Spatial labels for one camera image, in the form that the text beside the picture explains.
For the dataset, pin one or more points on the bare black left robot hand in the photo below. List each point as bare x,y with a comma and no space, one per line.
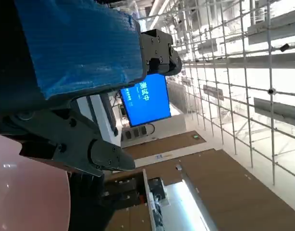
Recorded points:
77,48

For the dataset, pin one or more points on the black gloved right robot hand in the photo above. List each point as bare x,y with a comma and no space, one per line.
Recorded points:
87,204

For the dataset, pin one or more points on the pink bowl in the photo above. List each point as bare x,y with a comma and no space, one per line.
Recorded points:
29,192

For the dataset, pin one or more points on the white cluttered workbench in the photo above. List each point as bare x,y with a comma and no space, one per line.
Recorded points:
159,207

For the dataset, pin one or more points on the blue display screen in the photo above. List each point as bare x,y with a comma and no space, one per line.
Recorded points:
147,101

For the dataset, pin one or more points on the metal pipe scaffold frame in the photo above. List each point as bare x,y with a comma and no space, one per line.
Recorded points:
243,55

